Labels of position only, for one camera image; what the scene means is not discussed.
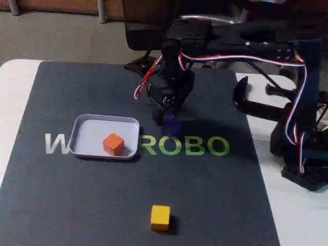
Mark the chrome office chair base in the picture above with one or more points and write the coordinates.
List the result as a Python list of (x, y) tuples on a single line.
[(220, 20)]

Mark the orange cube block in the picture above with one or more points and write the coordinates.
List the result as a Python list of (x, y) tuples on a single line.
[(113, 144)]

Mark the purple cube block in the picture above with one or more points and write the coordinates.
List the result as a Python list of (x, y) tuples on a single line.
[(172, 126)]

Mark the yellow cube block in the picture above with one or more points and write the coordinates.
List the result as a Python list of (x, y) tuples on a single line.
[(160, 217)]

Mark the black mat with green lettering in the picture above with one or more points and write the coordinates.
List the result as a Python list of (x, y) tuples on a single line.
[(102, 194)]

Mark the black table clamp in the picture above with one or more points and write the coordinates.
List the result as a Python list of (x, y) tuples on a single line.
[(253, 105)]

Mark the dark cabinet on floor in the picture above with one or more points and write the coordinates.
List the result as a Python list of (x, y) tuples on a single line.
[(146, 30)]

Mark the grey metal furniture leg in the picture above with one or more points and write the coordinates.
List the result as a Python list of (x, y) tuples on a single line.
[(103, 11), (15, 6)]

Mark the pale lavender rectangular tray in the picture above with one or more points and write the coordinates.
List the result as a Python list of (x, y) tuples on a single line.
[(87, 138)]

